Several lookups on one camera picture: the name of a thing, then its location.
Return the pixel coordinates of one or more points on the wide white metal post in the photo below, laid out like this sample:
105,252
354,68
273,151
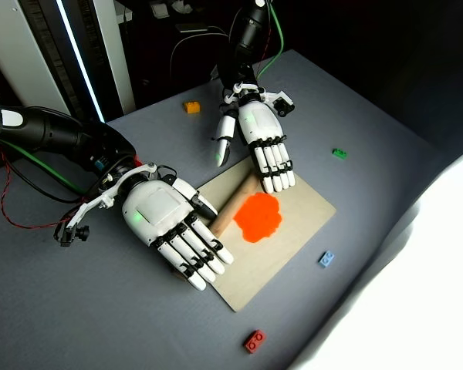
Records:
19,58

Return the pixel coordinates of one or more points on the wooden cylinder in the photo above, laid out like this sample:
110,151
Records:
235,202

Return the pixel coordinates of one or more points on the narrow white metal post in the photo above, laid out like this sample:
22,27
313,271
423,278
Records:
113,58

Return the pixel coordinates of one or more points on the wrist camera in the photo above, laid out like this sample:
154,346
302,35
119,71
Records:
284,107
77,234

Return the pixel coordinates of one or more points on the blue toy brick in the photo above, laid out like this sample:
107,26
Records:
326,259

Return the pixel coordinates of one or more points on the orange play dough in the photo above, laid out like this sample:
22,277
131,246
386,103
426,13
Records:
258,217

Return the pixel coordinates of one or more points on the green toy brick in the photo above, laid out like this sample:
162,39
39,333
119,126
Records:
339,153

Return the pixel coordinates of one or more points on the orange toy brick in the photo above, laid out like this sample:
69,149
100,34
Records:
191,107

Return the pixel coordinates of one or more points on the grey table cloth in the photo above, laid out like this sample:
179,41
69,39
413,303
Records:
61,316

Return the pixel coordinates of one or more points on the red toy brick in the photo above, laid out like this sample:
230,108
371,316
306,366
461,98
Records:
254,342

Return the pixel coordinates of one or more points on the light wooden board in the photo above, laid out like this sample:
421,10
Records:
293,231

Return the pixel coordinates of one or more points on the glowing white light strip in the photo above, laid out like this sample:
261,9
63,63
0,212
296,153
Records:
81,65

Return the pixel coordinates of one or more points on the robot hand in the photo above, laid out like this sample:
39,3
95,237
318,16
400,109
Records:
260,121
156,208

